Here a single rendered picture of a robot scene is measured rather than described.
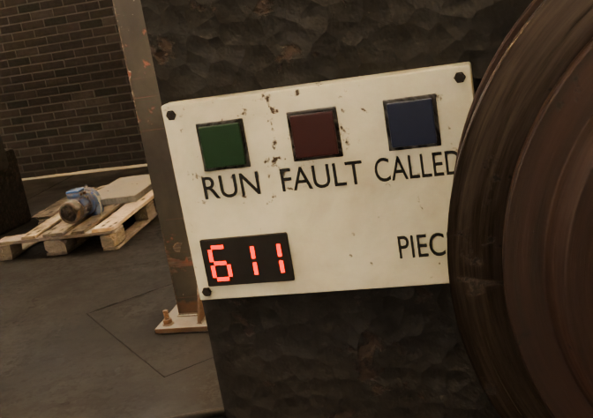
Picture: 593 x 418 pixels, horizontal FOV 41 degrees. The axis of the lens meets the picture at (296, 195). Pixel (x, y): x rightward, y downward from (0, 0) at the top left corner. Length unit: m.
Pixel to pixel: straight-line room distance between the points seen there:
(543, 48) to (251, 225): 0.31
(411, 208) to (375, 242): 0.04
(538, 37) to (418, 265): 0.25
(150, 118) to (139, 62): 0.23
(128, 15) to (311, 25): 2.69
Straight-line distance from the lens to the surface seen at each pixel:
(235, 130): 0.67
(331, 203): 0.68
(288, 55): 0.68
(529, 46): 0.51
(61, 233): 5.03
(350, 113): 0.65
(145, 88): 3.35
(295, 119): 0.66
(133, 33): 3.34
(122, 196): 5.44
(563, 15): 0.51
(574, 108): 0.50
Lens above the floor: 1.32
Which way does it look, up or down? 14 degrees down
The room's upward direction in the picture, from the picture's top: 9 degrees counter-clockwise
